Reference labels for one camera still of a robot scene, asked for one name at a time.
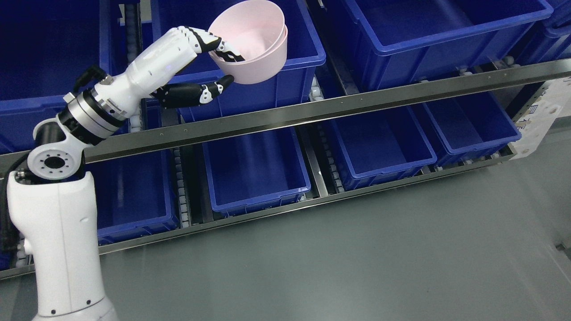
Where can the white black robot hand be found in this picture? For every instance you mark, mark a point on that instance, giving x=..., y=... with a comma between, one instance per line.
x=165, y=62

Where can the pink bowl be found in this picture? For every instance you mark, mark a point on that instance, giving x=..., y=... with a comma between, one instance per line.
x=253, y=27
x=261, y=68

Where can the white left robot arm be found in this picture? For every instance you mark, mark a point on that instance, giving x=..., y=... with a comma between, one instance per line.
x=53, y=204

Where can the blue bin lower middle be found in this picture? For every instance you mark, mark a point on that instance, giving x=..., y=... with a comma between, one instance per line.
x=254, y=172

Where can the blue bin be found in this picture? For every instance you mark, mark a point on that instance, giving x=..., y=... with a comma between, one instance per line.
x=466, y=127
x=390, y=43
x=377, y=147
x=254, y=172
x=291, y=86
x=547, y=40
x=45, y=45
x=135, y=196

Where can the blue bin upper middle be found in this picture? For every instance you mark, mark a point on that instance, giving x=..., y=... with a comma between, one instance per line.
x=291, y=86

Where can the blue bin upper left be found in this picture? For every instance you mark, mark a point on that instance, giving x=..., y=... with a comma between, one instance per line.
x=45, y=45

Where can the blue bin lower left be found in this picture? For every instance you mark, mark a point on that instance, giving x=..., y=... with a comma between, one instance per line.
x=135, y=196

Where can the blue bin upper right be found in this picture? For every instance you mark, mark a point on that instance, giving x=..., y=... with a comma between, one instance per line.
x=390, y=43

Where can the blue bin lower far right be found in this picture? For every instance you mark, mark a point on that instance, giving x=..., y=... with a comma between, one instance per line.
x=466, y=127

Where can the white printed sign board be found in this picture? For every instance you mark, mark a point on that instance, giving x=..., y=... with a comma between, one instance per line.
x=539, y=114

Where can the steel shelf rail lower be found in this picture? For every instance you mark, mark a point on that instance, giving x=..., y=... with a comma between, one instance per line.
x=504, y=155

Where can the steel shelf rail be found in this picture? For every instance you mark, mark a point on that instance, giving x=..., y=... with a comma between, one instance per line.
x=504, y=155
x=298, y=114

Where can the steel shelf rail upper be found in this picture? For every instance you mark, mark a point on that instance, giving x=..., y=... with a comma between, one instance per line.
x=298, y=114

